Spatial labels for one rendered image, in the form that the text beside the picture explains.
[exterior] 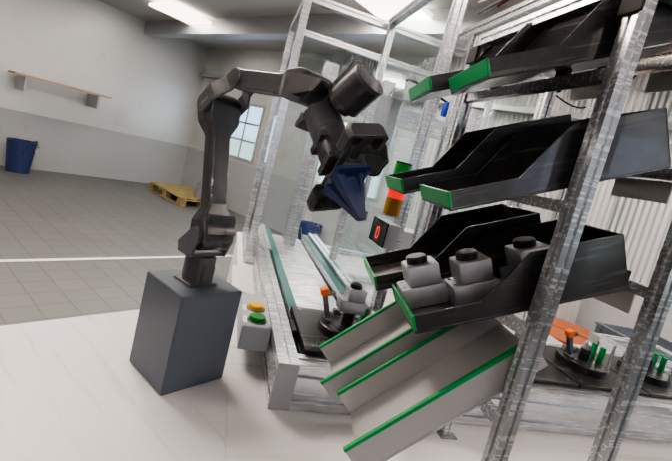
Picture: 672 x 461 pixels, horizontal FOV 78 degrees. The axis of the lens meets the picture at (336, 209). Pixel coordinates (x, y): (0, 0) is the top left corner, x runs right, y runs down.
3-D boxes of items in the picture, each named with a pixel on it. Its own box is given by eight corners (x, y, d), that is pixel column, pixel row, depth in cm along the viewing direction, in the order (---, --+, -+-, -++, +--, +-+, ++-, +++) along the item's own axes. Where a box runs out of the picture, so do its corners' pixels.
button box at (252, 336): (236, 349, 95) (242, 323, 94) (236, 311, 115) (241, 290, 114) (266, 352, 96) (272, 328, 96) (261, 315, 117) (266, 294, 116)
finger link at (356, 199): (336, 165, 57) (373, 163, 60) (328, 180, 60) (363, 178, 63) (352, 207, 54) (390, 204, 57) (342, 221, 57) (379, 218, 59)
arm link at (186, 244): (175, 250, 84) (182, 220, 83) (213, 250, 91) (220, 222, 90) (193, 261, 80) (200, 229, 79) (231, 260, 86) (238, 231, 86)
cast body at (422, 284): (405, 311, 58) (397, 263, 57) (398, 300, 63) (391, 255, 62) (463, 299, 58) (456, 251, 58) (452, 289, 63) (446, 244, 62)
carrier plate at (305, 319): (303, 358, 88) (305, 348, 88) (289, 312, 111) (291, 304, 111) (404, 370, 94) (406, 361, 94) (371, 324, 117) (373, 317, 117)
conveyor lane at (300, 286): (293, 396, 89) (304, 354, 88) (267, 273, 169) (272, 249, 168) (412, 408, 96) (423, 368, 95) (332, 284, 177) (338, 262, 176)
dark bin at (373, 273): (376, 291, 66) (368, 247, 65) (365, 269, 79) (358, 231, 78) (545, 257, 67) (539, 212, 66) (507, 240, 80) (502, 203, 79)
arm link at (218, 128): (196, 91, 84) (215, 85, 80) (226, 100, 90) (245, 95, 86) (186, 249, 82) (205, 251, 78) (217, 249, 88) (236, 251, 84)
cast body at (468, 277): (456, 309, 56) (448, 259, 55) (445, 297, 60) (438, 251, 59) (516, 296, 56) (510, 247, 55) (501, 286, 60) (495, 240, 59)
